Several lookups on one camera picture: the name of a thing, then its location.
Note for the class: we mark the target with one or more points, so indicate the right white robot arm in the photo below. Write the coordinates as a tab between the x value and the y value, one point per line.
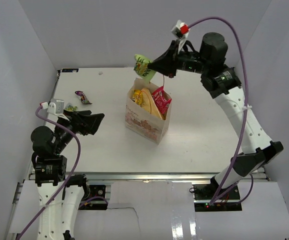
222	83

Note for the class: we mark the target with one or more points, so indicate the light green snack packet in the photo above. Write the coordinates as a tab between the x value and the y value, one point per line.
141	68

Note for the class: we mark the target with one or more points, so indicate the left blue label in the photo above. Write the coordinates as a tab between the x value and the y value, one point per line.
69	70

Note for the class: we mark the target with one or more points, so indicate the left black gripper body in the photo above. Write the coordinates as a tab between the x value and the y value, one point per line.
64	136

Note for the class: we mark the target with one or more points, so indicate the brown chips bag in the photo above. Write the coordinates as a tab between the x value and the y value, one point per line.
149	105

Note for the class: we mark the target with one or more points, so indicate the pink candy packet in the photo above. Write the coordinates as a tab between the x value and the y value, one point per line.
161	100

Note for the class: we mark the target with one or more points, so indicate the purple candy wrapper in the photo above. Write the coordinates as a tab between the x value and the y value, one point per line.
82	97

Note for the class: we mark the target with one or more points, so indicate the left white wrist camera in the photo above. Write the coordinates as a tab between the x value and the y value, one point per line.
54	107

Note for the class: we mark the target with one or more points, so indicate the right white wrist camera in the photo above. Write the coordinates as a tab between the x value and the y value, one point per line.
181	32

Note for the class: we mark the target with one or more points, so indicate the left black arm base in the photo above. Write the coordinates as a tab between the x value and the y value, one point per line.
93	195

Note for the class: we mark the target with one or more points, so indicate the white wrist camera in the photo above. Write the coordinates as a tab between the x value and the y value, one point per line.
54	107
181	32

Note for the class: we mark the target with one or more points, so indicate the beige paper bag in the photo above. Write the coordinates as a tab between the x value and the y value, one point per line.
142	122

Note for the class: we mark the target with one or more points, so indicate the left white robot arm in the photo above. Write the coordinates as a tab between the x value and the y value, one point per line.
60	193

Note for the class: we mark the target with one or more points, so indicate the yellow m&m's packet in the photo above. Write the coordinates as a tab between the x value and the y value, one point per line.
138	97

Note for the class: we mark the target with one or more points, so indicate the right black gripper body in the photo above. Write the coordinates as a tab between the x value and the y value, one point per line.
189	62

